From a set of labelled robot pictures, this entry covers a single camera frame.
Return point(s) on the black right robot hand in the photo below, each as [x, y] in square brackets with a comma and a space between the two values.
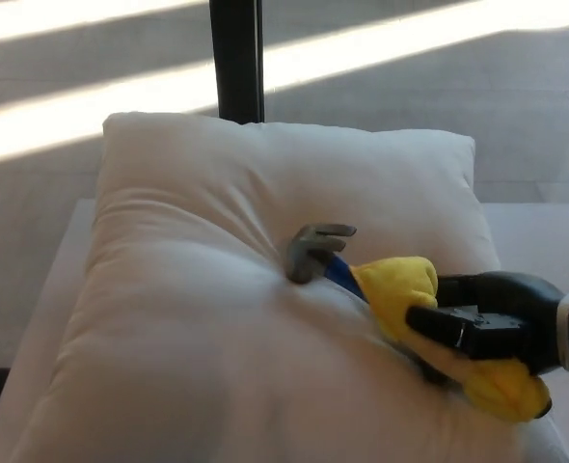
[516, 299]

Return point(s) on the white pillow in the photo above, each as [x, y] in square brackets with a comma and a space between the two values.
[207, 313]

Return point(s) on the black vertical post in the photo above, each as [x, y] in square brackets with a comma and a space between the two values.
[234, 58]

